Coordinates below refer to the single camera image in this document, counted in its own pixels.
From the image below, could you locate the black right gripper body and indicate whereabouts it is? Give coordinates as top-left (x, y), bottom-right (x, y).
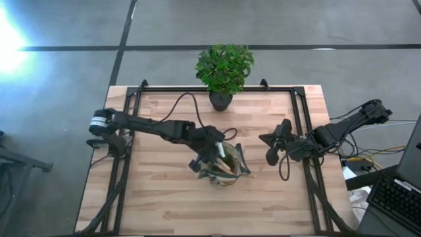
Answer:
top-left (275, 118), bottom-right (316, 162)

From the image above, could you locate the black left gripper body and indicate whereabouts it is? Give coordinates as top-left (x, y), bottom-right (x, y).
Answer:
top-left (189, 126), bottom-right (228, 164)

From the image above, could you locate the beige canvas bag green trim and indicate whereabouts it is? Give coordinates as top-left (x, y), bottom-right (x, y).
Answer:
top-left (188, 141), bottom-right (253, 188)

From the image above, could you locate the white plastic bag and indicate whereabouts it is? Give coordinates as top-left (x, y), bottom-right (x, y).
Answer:
top-left (341, 166), bottom-right (372, 224)

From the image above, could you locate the black power adapter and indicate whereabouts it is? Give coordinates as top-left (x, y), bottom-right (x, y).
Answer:
top-left (341, 157), bottom-right (372, 172)

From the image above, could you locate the green plant in black pot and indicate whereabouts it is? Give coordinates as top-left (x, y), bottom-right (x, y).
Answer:
top-left (195, 43), bottom-right (256, 112)

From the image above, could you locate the black laptop keyboard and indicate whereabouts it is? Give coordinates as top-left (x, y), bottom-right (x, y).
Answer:
top-left (345, 163), bottom-right (421, 237)

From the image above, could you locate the black laptop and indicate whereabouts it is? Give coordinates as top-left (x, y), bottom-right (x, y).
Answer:
top-left (366, 113), bottom-right (421, 235)

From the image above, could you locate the black metal stand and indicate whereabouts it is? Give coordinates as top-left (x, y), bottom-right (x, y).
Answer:
top-left (0, 130), bottom-right (54, 237)

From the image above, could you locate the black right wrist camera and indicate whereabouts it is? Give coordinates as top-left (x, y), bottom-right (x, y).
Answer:
top-left (265, 147), bottom-right (280, 167)

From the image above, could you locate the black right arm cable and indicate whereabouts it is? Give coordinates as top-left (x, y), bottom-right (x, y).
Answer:
top-left (278, 153), bottom-right (293, 182)

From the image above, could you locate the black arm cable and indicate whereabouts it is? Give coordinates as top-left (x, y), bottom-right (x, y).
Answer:
top-left (278, 153), bottom-right (293, 182)
top-left (159, 92), bottom-right (238, 142)

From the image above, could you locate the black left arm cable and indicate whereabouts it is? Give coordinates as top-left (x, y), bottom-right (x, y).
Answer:
top-left (159, 92), bottom-right (238, 142)

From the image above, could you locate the black metal table frame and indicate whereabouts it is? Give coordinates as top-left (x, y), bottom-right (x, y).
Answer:
top-left (77, 78), bottom-right (356, 236)

